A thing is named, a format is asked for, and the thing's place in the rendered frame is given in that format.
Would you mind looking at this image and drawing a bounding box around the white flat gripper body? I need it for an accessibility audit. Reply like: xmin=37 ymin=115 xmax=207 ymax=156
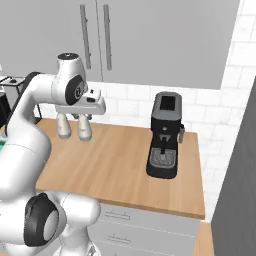
xmin=54 ymin=96 xmax=107 ymax=116

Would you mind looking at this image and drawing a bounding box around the grey shallow drawer front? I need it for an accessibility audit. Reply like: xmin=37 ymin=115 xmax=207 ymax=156
xmin=97 ymin=202 xmax=202 ymax=238

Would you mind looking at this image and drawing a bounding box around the grey deep drawer front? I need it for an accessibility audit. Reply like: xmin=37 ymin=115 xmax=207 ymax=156
xmin=87 ymin=222 xmax=198 ymax=256

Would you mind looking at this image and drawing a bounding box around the black espresso machine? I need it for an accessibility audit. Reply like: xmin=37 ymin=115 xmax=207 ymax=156
xmin=145 ymin=91 xmax=186 ymax=180

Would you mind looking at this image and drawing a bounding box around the black box-shaped object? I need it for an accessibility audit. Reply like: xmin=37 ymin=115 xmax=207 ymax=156
xmin=0 ymin=90 xmax=13 ymax=128

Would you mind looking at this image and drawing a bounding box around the grey narrow cupboard door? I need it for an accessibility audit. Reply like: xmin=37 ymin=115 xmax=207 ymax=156
xmin=0 ymin=0 xmax=104 ymax=83

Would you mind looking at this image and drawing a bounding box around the grey wide cupboard door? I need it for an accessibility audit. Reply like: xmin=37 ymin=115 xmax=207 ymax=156
xmin=95 ymin=0 xmax=241 ymax=91

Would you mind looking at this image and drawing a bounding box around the dark grey fridge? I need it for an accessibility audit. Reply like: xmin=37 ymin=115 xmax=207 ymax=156
xmin=211 ymin=75 xmax=256 ymax=256

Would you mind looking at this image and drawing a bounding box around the grey long cupboard handle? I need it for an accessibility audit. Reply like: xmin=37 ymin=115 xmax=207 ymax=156
xmin=102 ymin=4 xmax=113 ymax=71
xmin=79 ymin=4 xmax=93 ymax=70

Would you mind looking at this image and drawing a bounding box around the black wire stand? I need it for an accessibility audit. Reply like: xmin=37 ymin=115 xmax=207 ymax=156
xmin=0 ymin=75 xmax=43 ymax=122

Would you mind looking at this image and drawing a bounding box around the grey drawer handle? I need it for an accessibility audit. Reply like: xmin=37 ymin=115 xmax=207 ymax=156
xmin=106 ymin=234 xmax=132 ymax=245
xmin=103 ymin=211 xmax=132 ymax=221

